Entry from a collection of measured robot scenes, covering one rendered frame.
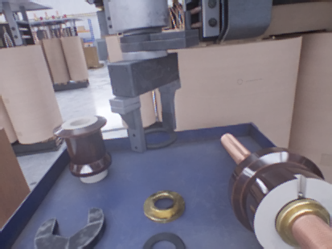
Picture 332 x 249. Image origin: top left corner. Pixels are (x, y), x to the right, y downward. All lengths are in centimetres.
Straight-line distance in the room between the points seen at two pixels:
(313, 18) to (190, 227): 78
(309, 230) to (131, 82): 26
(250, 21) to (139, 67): 43
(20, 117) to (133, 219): 233
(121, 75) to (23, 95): 223
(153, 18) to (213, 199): 28
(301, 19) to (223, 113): 41
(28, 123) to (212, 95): 219
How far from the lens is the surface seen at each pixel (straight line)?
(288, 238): 26
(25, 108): 256
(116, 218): 36
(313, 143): 96
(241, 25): 68
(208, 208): 35
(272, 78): 70
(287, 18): 87
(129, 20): 34
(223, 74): 64
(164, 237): 32
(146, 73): 35
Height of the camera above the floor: 112
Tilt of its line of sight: 22 degrees down
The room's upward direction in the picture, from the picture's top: 6 degrees counter-clockwise
